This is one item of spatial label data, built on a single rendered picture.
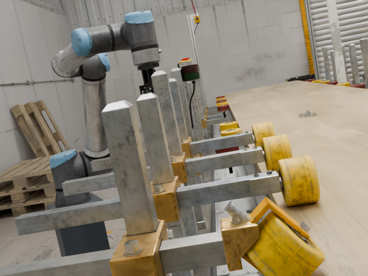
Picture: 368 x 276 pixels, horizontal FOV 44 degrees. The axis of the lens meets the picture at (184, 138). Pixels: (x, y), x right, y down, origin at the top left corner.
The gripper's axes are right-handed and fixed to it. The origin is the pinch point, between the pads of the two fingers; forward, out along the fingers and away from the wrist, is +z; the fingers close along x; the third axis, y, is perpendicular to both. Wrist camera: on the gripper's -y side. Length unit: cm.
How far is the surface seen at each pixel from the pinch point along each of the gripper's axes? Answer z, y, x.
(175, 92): -10.1, 21.3, 8.7
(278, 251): 6, 102, 23
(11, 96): -30, -461, -259
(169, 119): -5.3, 46.3, 8.4
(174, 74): -15.4, -3.7, 7.5
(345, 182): 11, 66, 41
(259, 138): 6.1, 27.5, 29.2
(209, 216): 30.5, 10.9, 11.0
